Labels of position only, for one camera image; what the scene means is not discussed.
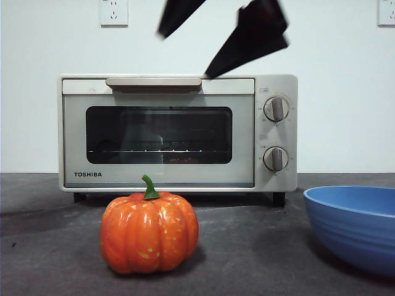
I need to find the orange pumpkin with green stem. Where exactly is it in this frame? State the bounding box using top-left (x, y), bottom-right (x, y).
top-left (99, 175), bottom-right (200, 276)

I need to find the beige oven knob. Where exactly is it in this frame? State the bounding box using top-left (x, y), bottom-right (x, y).
top-left (263, 96), bottom-right (291, 123)
top-left (262, 146), bottom-right (289, 173)

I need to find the cream Toshiba toaster oven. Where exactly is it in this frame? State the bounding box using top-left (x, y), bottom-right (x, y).
top-left (57, 73), bottom-right (299, 207)

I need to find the blue ribbed bowl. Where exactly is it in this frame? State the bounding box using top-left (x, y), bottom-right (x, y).
top-left (302, 185), bottom-right (395, 277)

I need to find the white wall socket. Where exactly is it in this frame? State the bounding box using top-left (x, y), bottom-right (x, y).
top-left (99, 0), bottom-right (129, 27)
top-left (378, 0), bottom-right (395, 27)

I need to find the metal wire oven rack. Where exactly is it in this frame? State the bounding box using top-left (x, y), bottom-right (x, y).
top-left (87, 140), bottom-right (231, 155)

